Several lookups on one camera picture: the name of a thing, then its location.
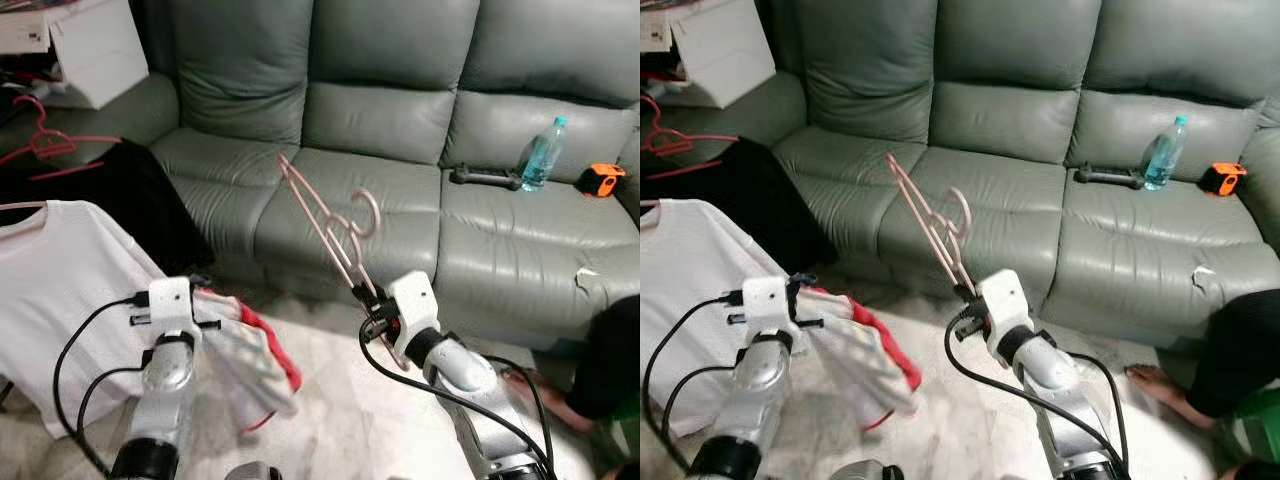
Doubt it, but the white red navy-trimmed jersey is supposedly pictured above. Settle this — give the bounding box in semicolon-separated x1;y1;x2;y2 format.
800;288;923;431
195;290;303;433

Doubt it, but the black garment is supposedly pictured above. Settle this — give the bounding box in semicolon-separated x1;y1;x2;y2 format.
0;140;216;276
640;137;836;273

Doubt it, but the grey-green leather sofa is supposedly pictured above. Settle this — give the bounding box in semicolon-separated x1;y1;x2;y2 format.
45;0;641;346
690;0;1280;351

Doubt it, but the white storage box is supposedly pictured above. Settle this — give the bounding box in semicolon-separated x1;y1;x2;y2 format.
0;0;151;109
640;0;776;109

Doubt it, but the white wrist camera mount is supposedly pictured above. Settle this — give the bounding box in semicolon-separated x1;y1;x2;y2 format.
130;277;221;336
975;270;1031;346
730;277;801;336
385;272;441;346

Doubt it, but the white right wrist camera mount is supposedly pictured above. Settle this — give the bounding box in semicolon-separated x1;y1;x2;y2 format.
385;272;441;346
975;270;1031;346

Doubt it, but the orange black tape measure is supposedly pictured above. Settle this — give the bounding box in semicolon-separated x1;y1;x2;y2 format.
1200;162;1249;197
580;163;628;198

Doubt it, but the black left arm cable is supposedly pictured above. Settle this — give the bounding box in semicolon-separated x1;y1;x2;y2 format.
642;290;746;471
52;293;151;476

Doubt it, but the green plastic item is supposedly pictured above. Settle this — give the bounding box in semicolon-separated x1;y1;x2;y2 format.
605;400;641;463
1225;390;1280;463

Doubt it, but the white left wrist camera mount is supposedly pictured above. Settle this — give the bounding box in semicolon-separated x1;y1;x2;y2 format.
730;277;801;336
130;277;221;336

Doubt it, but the clear teal water bottle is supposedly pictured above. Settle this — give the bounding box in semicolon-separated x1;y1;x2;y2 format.
1143;115;1191;191
520;116;568;193

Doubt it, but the person in black trousers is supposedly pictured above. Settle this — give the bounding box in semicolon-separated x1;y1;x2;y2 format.
505;295;641;433
1125;290;1280;431

